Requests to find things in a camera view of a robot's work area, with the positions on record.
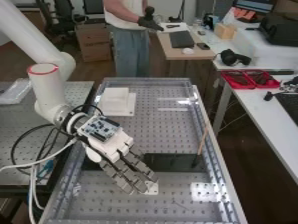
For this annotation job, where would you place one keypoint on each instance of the wooden desk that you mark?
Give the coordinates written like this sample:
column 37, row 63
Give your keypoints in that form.
column 187, row 66

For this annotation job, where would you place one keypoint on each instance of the black phone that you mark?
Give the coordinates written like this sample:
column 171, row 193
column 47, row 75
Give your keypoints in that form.
column 203, row 46

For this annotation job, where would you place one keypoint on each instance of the black office chair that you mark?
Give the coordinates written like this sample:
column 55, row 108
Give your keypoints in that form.
column 61, row 16

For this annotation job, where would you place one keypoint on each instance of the clear box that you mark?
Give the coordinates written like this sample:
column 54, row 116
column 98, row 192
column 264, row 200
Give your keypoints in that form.
column 147, row 80

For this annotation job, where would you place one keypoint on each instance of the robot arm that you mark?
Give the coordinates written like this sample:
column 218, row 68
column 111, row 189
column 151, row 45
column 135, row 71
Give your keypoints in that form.
column 45, row 86

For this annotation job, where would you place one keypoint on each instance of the small wooden box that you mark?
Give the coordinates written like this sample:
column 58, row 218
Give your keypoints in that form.
column 226, row 31

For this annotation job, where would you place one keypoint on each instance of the white desk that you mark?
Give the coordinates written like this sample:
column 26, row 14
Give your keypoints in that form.
column 267, row 126

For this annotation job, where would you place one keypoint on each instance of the small white box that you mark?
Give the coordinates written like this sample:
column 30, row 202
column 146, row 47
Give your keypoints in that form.
column 118, row 101

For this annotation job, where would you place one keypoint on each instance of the cardboard box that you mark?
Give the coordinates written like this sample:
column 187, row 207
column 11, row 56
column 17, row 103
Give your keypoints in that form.
column 94, row 43

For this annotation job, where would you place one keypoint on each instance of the thin stick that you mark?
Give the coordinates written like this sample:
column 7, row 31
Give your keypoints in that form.
column 203, row 141

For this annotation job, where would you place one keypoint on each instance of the small white base plate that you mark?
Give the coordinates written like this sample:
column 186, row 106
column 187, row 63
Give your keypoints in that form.
column 154, row 190

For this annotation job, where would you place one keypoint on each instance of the white computer mouse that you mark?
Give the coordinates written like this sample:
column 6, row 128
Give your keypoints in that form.
column 188, row 51

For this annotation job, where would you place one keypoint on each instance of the person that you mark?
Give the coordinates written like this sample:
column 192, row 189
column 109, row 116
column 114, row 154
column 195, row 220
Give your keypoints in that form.
column 131, row 43

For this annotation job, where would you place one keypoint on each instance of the clear plastic bag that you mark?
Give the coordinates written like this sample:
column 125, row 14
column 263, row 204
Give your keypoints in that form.
column 15, row 90

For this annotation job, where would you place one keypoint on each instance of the black keyboard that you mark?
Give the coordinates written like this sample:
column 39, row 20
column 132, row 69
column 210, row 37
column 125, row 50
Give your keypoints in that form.
column 182, row 39

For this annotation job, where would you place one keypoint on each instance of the black plate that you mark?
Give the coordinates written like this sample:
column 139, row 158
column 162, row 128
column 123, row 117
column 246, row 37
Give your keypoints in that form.
column 178, row 162

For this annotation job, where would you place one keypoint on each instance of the black headphones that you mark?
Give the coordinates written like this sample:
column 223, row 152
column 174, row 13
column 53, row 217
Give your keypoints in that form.
column 234, row 57

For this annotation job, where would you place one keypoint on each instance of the black case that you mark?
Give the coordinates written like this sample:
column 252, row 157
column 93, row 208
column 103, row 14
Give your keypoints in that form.
column 280, row 30

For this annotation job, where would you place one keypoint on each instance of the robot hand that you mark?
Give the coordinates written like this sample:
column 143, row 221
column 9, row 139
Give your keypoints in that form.
column 109, row 140

